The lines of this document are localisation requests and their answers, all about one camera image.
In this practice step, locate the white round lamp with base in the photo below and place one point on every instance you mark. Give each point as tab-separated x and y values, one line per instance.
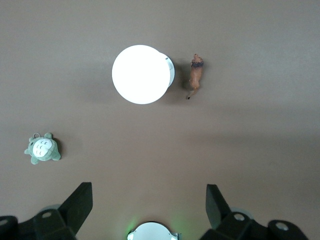
140	75

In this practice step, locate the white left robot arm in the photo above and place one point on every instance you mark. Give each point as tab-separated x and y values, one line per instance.
152	232

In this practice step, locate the brown lion statue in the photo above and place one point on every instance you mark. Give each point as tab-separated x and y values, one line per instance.
196	73

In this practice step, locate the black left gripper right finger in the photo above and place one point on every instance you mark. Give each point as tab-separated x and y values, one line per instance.
222	216

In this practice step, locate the grey totoro plush toy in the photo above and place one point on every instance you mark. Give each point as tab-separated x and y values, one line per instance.
42	148

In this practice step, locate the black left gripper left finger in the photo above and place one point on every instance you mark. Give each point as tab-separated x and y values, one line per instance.
72	215

